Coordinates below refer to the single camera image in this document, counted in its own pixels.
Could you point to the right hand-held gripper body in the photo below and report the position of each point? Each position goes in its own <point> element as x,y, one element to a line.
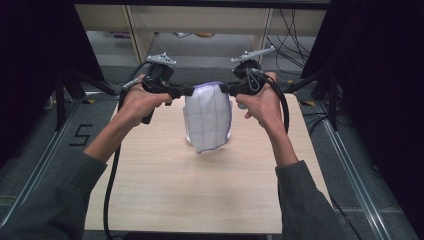
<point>248,83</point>

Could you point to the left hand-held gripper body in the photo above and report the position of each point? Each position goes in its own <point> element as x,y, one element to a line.
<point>160,78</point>

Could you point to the white cloth with purple edge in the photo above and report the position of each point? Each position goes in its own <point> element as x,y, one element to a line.
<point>208,116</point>

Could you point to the person's right hand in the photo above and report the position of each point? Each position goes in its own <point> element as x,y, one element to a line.
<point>265,108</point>

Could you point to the person's left hand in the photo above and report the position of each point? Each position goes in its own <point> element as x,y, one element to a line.
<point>140,106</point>

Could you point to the yellow black tape marker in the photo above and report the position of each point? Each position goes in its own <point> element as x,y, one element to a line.
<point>308,103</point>
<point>88,101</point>

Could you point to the beige shelf unit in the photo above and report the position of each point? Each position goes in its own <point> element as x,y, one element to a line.
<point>206,18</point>

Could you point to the black curtain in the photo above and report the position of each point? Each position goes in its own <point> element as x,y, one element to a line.
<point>383,83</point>
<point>30,50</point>

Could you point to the metal floor rail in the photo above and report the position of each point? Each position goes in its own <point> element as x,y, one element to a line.
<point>43,160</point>
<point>353,180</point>

